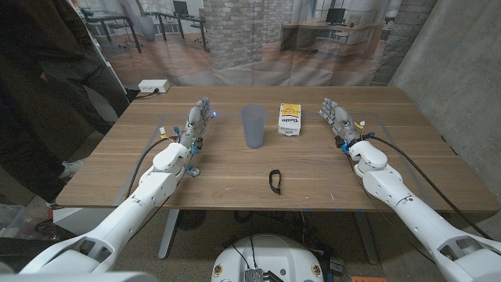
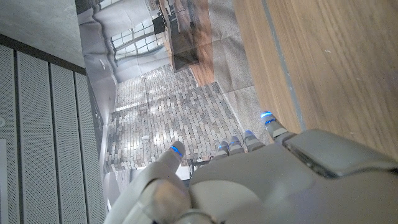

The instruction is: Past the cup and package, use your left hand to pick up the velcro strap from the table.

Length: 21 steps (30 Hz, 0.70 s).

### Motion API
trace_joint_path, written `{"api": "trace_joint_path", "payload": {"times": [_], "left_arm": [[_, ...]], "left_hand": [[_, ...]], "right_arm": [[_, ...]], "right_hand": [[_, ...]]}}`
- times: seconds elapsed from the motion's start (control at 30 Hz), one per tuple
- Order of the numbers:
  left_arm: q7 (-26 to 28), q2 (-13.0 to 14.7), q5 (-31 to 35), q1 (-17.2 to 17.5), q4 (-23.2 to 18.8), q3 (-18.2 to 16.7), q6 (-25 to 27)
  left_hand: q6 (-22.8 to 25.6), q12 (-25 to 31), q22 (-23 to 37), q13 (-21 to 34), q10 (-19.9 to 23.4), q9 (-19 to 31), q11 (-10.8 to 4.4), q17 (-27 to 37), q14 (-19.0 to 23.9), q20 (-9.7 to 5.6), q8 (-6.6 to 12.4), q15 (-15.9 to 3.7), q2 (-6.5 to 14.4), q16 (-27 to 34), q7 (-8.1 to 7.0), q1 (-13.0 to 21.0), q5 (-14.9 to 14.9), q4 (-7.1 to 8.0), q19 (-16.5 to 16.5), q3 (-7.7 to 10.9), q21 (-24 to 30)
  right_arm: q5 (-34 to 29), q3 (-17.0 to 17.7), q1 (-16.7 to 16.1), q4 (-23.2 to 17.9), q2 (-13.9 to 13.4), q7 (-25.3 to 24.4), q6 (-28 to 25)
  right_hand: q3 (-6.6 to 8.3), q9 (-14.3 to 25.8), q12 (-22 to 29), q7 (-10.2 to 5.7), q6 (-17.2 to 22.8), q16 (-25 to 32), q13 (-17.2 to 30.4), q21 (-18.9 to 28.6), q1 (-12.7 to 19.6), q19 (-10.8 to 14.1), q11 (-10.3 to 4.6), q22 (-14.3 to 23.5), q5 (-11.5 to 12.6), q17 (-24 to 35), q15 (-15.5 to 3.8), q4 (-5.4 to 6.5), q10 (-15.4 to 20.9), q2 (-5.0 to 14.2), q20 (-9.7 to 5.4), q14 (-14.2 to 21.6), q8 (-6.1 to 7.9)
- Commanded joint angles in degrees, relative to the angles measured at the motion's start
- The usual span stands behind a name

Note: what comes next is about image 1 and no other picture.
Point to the small blue silver toy car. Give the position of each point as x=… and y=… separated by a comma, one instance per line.
x=193, y=171

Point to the dark round floor fan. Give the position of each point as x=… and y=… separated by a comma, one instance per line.
x=192, y=219

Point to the translucent blue-grey plastic cup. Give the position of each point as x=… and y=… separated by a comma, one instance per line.
x=253, y=129

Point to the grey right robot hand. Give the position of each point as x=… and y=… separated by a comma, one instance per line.
x=342, y=121

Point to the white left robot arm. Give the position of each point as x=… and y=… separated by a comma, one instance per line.
x=148, y=192

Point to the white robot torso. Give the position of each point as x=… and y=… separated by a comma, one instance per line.
x=268, y=256

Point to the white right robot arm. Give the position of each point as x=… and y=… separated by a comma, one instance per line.
x=391, y=184

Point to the person in dark clothes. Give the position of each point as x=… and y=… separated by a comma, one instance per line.
x=39, y=78

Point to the printed office backdrop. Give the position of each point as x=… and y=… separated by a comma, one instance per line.
x=235, y=39

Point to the white upright panel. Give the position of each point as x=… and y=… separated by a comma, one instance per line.
x=102, y=105

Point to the yellow white brown sugar box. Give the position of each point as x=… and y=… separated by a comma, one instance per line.
x=289, y=119

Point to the white power strip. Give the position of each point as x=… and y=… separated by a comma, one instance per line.
x=153, y=85

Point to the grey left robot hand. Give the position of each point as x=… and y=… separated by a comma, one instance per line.
x=195, y=121

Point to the orange flat object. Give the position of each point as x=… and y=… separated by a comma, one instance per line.
x=368, y=279

